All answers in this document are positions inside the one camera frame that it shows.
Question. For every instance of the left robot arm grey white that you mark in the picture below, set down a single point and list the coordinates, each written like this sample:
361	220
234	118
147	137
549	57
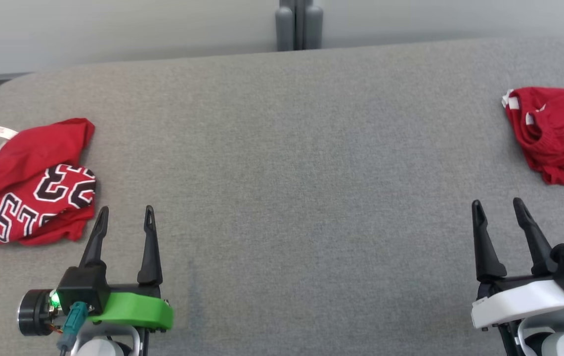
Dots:
99	346

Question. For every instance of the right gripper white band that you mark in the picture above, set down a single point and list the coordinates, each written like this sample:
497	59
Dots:
519	301

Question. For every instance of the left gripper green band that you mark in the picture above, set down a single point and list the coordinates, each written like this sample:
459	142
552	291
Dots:
133	309

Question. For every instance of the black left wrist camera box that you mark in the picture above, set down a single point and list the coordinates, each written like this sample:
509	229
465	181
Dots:
84	289

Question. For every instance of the grey partition post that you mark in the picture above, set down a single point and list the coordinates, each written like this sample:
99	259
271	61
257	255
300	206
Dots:
299	24

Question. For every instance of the red jersey number 23 print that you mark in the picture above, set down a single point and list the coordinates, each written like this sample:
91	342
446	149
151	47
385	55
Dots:
29	153

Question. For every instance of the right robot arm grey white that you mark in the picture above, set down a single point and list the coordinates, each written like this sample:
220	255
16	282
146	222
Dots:
558	343

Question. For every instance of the red shorts white trim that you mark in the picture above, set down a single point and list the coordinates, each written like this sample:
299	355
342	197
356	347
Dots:
563	133

